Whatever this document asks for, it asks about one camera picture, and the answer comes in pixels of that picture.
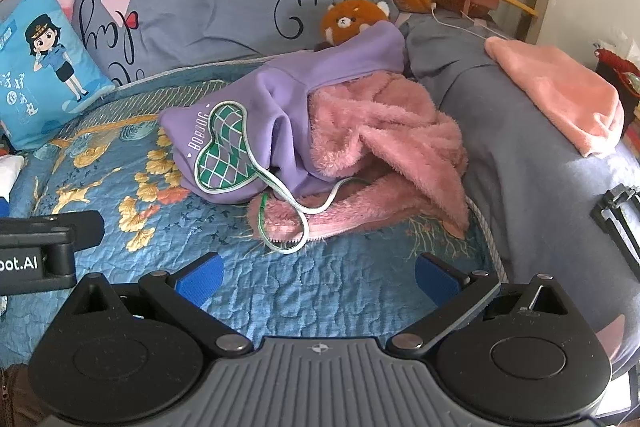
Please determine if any brown zippered bag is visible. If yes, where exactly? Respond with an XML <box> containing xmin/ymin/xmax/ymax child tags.
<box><xmin>0</xmin><ymin>362</ymin><xmax>36</xmax><ymax>427</ymax></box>

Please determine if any blue cartoon cushion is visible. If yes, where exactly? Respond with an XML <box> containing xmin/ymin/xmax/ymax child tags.
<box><xmin>0</xmin><ymin>0</ymin><xmax>117</xmax><ymax>151</ymax></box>

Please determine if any pink fluffy garment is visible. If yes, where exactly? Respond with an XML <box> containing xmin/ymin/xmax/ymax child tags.
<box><xmin>247</xmin><ymin>72</ymin><xmax>471</xmax><ymax>248</ymax></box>

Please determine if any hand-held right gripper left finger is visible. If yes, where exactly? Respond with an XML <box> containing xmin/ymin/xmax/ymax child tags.
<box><xmin>65</xmin><ymin>252</ymin><xmax>253</xmax><ymax>356</ymax></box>

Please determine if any grey bed sheet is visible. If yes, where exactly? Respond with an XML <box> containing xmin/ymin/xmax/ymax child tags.
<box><xmin>400</xmin><ymin>12</ymin><xmax>640</xmax><ymax>378</ymax></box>

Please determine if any purple sweatshirt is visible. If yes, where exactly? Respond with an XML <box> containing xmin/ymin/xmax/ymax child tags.
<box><xmin>159</xmin><ymin>21</ymin><xmax>407</xmax><ymax>254</ymax></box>

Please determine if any blue floral quilted blanket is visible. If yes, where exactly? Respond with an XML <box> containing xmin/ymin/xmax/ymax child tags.
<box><xmin>0</xmin><ymin>54</ymin><xmax>506</xmax><ymax>368</ymax></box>

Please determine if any white cloth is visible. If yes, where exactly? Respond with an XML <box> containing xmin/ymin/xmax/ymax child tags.
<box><xmin>0</xmin><ymin>154</ymin><xmax>26</xmax><ymax>202</ymax></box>

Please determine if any black folding frame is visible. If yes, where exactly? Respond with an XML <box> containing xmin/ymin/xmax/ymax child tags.
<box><xmin>591</xmin><ymin>184</ymin><xmax>640</xmax><ymax>273</ymax></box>

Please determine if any white cable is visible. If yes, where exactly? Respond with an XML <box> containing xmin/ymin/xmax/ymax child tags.
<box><xmin>428</xmin><ymin>3</ymin><xmax>511</xmax><ymax>42</ymax></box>

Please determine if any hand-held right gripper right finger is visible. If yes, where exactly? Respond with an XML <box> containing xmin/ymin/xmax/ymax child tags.
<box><xmin>387</xmin><ymin>252</ymin><xmax>576</xmax><ymax>355</ymax></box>

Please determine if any red knitted item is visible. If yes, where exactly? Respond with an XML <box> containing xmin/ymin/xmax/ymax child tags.
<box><xmin>595</xmin><ymin>48</ymin><xmax>640</xmax><ymax>100</ymax></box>

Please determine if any red panda plush toy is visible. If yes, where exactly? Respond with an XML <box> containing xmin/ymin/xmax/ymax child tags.
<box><xmin>315</xmin><ymin>0</ymin><xmax>392</xmax><ymax>48</ymax></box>

